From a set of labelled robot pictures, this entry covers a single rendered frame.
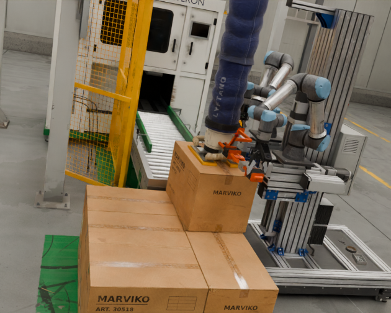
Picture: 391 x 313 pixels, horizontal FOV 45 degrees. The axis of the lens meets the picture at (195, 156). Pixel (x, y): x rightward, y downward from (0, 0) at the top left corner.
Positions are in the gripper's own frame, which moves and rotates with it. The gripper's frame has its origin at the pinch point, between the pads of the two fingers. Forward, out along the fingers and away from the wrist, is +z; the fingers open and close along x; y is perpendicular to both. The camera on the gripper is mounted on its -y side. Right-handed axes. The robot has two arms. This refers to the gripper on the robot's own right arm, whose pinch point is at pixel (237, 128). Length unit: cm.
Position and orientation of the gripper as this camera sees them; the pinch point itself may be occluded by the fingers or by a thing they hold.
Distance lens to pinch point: 347.0
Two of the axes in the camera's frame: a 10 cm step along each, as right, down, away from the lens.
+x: 9.4, 0.7, 3.4
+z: -1.9, 9.3, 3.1
